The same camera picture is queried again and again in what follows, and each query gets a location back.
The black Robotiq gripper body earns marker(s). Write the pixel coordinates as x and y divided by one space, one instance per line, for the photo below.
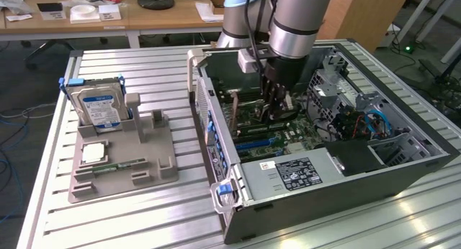
284 70

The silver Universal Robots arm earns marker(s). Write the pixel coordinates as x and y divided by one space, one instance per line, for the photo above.
292 30

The CPU socket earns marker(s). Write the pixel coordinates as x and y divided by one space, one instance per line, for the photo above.
252 115

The green motherboard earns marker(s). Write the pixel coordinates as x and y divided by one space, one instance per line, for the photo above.
298 127

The installed dark RAM stick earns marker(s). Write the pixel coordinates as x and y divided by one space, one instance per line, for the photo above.
258 128

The silver metal disk bay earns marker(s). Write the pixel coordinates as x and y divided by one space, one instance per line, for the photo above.
324 92

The blue expansion slot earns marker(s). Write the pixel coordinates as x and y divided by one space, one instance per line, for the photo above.
252 144

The wooden cabinet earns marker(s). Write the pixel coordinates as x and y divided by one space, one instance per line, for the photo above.
360 16

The stack of white papers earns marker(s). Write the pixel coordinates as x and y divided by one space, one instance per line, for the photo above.
208 14

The grey power supply unit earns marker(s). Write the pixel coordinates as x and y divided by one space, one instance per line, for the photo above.
258 184

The blue case latch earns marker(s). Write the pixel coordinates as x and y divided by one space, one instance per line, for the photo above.
222 189

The dark grey open PC case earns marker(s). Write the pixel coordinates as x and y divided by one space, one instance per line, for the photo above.
324 200

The black round lamp base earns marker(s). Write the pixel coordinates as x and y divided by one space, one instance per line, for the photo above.
154 1

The black floor stand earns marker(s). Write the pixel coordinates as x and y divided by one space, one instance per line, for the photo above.
446 76

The grey plastic parts rack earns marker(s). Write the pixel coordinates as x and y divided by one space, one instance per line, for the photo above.
118 151

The silver hard disk blue label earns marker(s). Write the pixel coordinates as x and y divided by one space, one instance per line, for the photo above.
97 108

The green RAM stick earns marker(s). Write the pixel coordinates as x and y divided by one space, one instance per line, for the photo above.
114 167

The silver CPU chip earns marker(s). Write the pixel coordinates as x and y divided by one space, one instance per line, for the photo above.
93 153

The blue plastic disk caddy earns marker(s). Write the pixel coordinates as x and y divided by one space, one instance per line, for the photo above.
76 82

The plain white box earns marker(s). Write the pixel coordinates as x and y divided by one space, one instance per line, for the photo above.
109 12

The white tape roll stand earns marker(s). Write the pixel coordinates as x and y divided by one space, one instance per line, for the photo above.
84 15

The black office chair base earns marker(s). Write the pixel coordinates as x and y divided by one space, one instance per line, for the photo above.
46 47

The white box with black top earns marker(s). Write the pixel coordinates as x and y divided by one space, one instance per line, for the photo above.
50 14

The white paper card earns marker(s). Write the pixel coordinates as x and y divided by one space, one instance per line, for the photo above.
18 17

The clear plastic bag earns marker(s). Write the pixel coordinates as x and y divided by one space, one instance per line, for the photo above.
13 3

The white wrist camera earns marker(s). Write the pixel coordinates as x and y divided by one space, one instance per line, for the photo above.
248 61

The white desk frame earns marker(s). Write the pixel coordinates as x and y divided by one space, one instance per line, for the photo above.
425 16

